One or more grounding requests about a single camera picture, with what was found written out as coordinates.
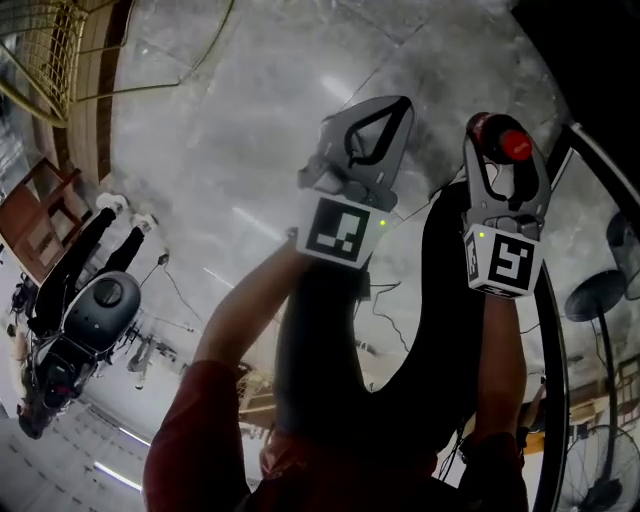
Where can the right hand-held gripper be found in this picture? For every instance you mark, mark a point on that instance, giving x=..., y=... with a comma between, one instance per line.
x=507, y=260

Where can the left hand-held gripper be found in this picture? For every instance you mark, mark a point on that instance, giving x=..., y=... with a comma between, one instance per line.
x=337, y=232

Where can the black mini fridge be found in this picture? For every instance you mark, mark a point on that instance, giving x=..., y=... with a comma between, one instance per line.
x=554, y=360

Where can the person's right forearm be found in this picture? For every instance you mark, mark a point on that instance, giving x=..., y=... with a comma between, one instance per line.
x=500, y=360

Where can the person's left forearm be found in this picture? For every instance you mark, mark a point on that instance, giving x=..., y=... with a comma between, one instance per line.
x=245, y=310

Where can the person's black trousers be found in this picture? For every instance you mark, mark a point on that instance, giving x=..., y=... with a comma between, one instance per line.
x=350, y=360

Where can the wooden planks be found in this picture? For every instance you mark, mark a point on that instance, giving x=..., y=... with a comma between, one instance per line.
x=90, y=115

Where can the grey rounded backpack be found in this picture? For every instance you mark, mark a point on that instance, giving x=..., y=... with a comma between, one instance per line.
x=102, y=312

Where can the person's red shirt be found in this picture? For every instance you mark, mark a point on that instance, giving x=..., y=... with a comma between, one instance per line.
x=200, y=450

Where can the black pedestal fan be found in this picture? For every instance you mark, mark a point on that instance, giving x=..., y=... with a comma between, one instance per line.
x=595, y=296

